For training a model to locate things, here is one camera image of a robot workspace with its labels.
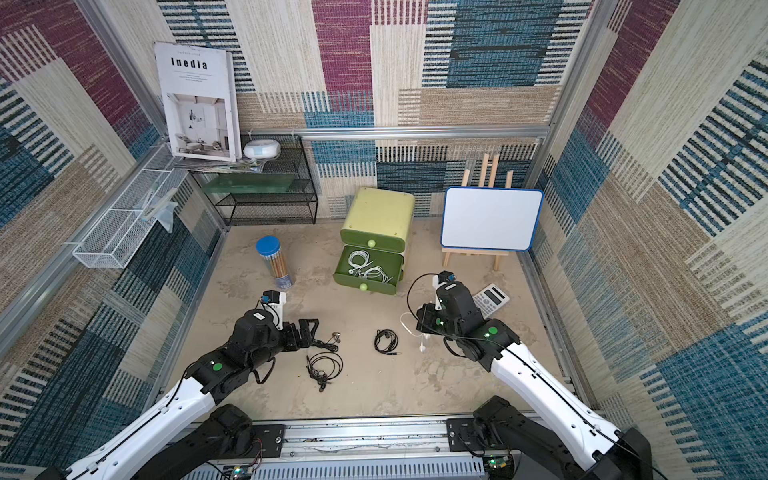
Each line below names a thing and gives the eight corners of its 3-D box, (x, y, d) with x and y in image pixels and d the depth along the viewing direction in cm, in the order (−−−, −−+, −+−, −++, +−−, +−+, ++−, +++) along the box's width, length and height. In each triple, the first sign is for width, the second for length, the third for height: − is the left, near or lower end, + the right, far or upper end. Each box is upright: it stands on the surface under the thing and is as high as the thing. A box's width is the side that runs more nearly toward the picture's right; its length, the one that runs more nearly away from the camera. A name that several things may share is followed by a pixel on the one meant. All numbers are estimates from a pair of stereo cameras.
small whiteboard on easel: (439, 268, 108) (453, 199, 83) (433, 225, 122) (444, 155, 97) (522, 268, 108) (561, 199, 83) (507, 225, 121) (537, 155, 97)
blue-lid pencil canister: (274, 290, 103) (253, 252, 87) (278, 273, 107) (259, 235, 92) (293, 290, 103) (275, 252, 87) (296, 273, 107) (280, 235, 92)
